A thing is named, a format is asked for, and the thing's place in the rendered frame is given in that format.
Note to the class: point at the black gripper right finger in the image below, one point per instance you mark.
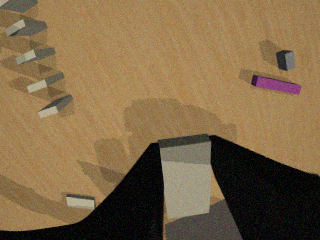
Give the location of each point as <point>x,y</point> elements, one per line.
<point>268,200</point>

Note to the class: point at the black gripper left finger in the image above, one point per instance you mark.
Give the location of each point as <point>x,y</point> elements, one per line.
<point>134,211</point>

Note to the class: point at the purple rectangular block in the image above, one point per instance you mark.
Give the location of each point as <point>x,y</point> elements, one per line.
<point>265,82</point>

